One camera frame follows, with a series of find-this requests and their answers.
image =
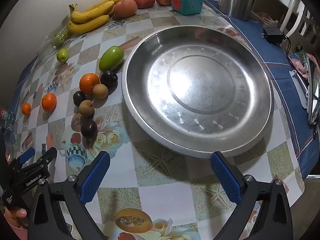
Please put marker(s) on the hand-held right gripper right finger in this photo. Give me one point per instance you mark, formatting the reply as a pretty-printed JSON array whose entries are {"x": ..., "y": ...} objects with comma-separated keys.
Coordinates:
[{"x": 225, "y": 177}]

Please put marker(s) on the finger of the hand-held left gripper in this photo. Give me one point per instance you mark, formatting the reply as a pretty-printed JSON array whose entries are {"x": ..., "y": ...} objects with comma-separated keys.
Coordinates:
[
  {"x": 27, "y": 154},
  {"x": 48, "y": 155}
]

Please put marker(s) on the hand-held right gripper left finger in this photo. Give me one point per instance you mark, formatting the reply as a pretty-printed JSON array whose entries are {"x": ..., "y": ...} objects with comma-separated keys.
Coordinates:
[{"x": 96, "y": 176}]

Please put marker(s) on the small orange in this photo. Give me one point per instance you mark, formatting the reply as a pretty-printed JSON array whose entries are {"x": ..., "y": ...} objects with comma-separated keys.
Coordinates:
[{"x": 26, "y": 109}]

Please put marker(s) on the dark purple plum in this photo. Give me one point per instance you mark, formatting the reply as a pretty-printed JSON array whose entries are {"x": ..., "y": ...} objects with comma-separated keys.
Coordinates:
[
  {"x": 109, "y": 78},
  {"x": 79, "y": 98},
  {"x": 89, "y": 129}
]

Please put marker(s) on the medium orange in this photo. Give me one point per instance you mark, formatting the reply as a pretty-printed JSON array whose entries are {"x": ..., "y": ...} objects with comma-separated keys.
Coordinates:
[{"x": 49, "y": 102}]

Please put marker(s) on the brown longan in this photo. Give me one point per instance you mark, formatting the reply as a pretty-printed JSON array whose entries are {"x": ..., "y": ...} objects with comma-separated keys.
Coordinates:
[
  {"x": 100, "y": 91},
  {"x": 86, "y": 108}
]

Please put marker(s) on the large orange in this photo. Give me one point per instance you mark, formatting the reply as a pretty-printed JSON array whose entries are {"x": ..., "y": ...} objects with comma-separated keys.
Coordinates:
[{"x": 89, "y": 83}]

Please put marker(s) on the round metal basin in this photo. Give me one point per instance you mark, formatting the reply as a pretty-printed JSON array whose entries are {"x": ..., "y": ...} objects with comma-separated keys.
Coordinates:
[{"x": 200, "y": 87}]

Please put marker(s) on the large green jujube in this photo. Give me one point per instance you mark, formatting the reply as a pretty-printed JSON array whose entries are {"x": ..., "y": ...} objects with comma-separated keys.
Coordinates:
[{"x": 111, "y": 58}]

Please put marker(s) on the person's left forearm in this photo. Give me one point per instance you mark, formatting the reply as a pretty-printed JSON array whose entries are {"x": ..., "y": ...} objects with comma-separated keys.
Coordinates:
[{"x": 17, "y": 233}]

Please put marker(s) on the person's left hand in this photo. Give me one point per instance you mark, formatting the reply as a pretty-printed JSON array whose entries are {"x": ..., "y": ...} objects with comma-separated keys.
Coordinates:
[{"x": 15, "y": 213}]

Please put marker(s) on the labelled clear glass cup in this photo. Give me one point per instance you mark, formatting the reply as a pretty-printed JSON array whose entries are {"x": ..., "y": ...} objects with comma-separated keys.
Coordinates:
[{"x": 6, "y": 117}]

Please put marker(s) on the checkered printed tablecloth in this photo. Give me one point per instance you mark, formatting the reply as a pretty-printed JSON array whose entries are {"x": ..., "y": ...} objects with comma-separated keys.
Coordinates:
[{"x": 155, "y": 180}]

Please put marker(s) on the small green jujube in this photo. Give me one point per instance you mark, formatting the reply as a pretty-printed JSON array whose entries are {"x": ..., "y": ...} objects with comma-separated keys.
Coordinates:
[{"x": 62, "y": 55}]

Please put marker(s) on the clear plastic fruit box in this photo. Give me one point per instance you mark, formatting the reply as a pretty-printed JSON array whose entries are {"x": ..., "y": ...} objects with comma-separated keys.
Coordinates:
[{"x": 56, "y": 37}]

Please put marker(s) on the boxed green jujube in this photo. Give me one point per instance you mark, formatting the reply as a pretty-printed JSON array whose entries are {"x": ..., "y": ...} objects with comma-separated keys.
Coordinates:
[{"x": 61, "y": 36}]

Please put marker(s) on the pink patterned packet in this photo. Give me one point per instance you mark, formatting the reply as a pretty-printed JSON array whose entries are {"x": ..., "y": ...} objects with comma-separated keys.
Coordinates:
[{"x": 300, "y": 65}]

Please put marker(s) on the yellow banana bunch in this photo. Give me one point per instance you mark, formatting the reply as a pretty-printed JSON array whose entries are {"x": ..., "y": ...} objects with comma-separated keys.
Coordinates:
[{"x": 92, "y": 13}]

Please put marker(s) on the black charger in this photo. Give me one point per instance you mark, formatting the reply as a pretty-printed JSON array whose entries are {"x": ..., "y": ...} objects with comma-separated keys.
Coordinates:
[{"x": 272, "y": 35}]

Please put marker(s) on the white chair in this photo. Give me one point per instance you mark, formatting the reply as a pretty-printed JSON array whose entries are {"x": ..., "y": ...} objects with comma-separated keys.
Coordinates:
[{"x": 300, "y": 17}]

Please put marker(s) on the stainless steel kettle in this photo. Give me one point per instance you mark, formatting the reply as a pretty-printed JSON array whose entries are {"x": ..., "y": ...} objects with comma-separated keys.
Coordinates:
[{"x": 237, "y": 0}]

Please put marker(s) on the teal plastic toy box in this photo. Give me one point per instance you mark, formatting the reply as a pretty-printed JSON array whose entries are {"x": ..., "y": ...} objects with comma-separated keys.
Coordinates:
[{"x": 187, "y": 2}]

